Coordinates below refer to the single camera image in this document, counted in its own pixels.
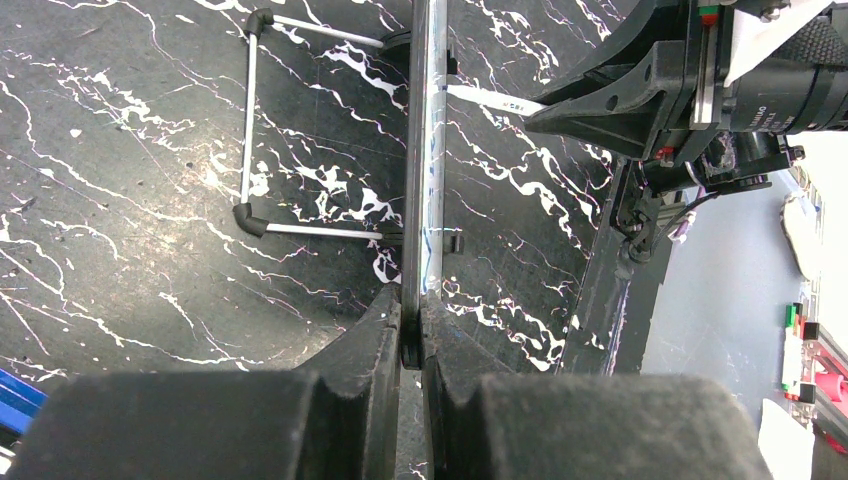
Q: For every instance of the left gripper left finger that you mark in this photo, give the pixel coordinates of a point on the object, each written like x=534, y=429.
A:
x=332, y=417

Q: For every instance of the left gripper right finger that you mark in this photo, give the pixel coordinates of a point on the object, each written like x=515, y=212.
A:
x=488, y=422

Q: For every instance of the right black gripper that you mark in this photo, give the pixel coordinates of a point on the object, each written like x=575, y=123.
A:
x=677, y=109

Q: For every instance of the white whiteboard marker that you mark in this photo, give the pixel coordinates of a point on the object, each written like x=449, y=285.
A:
x=495, y=100

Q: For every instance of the small black-framed whiteboard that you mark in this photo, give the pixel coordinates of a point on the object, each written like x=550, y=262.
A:
x=424, y=240

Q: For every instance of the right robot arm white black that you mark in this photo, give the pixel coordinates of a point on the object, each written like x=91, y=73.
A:
x=797, y=85

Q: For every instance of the red green items on shelf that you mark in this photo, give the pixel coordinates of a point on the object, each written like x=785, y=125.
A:
x=814, y=373

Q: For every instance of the black motor on bracket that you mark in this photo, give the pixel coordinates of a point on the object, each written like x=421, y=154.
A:
x=655, y=201

